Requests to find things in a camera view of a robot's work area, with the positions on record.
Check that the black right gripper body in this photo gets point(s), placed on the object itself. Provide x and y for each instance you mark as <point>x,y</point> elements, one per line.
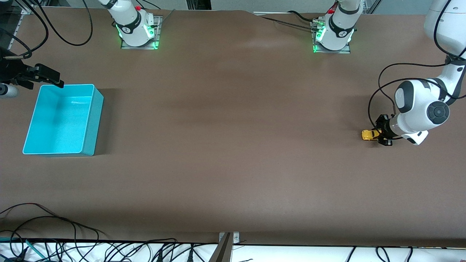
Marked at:
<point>11,70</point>

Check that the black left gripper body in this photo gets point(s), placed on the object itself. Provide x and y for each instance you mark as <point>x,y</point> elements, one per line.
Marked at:
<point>384,128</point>

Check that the yellow beetle toy car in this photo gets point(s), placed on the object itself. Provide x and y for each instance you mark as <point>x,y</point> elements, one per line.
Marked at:
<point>368,134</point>

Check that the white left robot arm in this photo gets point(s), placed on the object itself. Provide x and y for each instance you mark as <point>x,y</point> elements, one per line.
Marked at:
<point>418,105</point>

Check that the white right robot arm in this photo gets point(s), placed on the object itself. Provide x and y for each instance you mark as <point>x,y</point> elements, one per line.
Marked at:
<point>131,25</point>

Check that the turquoise plastic bin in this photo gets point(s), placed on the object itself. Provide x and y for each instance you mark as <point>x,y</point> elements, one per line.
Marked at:
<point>58,123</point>

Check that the brown table cover mat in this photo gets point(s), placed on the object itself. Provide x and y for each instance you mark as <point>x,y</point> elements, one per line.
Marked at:
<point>233,163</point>

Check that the aluminium frame profile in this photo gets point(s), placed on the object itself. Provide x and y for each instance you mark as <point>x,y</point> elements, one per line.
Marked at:
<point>373,5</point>
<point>27,11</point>

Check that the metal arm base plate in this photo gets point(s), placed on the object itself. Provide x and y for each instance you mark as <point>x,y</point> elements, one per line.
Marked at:
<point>331,52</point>
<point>138,47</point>

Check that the small metal edge bracket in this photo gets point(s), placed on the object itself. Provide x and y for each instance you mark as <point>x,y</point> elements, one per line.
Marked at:
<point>236,238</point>

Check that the grey metal camera bar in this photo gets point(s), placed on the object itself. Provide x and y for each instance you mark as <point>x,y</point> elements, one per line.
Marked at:
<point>222,253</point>

